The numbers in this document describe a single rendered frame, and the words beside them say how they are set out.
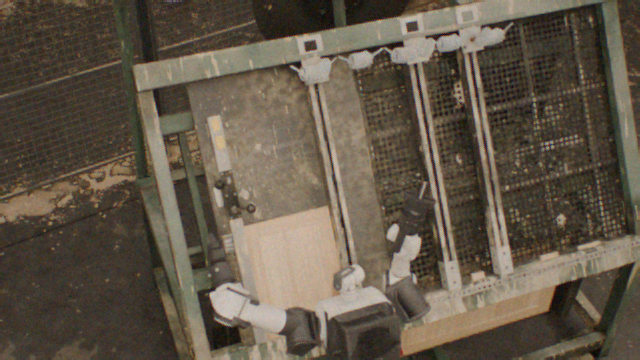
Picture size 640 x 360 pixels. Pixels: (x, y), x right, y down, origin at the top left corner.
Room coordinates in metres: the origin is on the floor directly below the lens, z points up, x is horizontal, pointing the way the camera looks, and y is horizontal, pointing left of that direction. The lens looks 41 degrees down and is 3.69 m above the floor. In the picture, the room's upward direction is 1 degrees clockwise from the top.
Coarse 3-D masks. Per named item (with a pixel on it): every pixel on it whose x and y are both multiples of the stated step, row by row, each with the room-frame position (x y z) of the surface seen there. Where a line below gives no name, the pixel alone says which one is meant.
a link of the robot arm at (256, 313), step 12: (228, 288) 1.87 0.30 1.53; (240, 288) 1.87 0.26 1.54; (252, 300) 1.84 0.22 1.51; (252, 312) 1.81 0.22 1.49; (264, 312) 1.83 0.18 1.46; (276, 312) 1.86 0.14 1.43; (228, 324) 1.78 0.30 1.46; (240, 324) 1.78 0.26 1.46; (252, 324) 1.80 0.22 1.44; (264, 324) 1.81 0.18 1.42; (276, 324) 1.82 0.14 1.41
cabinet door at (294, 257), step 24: (288, 216) 2.49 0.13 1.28; (312, 216) 2.51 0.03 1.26; (264, 240) 2.41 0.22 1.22; (288, 240) 2.43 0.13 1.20; (312, 240) 2.45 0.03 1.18; (264, 264) 2.34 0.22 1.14; (288, 264) 2.37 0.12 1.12; (312, 264) 2.39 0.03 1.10; (336, 264) 2.41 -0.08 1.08; (264, 288) 2.28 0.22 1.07; (288, 288) 2.31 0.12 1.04; (312, 288) 2.33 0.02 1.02
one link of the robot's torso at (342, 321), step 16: (368, 288) 2.07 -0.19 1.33; (320, 304) 1.98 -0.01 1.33; (336, 304) 1.97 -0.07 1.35; (352, 304) 1.96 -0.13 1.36; (368, 304) 1.95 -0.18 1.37; (384, 304) 1.94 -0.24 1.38; (320, 320) 1.91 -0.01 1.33; (336, 320) 1.87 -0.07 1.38; (352, 320) 1.86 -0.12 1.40; (368, 320) 1.85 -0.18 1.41; (384, 320) 1.84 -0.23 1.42; (336, 336) 1.86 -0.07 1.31; (352, 336) 1.79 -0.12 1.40; (368, 336) 1.80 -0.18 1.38; (384, 336) 1.90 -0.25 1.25; (336, 352) 1.81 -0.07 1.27; (352, 352) 1.76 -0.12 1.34; (368, 352) 1.78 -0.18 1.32; (384, 352) 1.80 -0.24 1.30; (400, 352) 1.84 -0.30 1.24
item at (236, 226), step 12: (216, 132) 2.61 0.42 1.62; (216, 156) 2.55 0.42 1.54; (228, 156) 2.56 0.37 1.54; (228, 168) 2.53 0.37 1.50; (228, 216) 2.42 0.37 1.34; (240, 228) 2.40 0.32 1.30; (240, 240) 2.37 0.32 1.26; (240, 252) 2.34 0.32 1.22; (240, 264) 2.31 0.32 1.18; (240, 276) 2.30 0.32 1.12; (252, 276) 2.29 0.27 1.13; (252, 288) 2.26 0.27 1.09; (264, 336) 2.15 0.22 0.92
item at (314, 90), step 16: (304, 48) 2.85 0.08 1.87; (320, 48) 2.86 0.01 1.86; (304, 64) 2.81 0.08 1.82; (320, 80) 2.79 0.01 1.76; (320, 96) 2.78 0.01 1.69; (320, 112) 2.77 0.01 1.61; (320, 128) 2.70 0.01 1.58; (320, 144) 2.66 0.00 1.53; (320, 160) 2.65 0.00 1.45; (336, 160) 2.64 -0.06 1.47; (336, 176) 2.60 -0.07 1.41; (336, 192) 2.58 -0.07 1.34; (336, 208) 2.52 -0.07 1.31; (336, 224) 2.48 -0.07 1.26; (336, 240) 2.46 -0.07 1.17; (352, 240) 2.45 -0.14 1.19; (352, 256) 2.41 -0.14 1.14
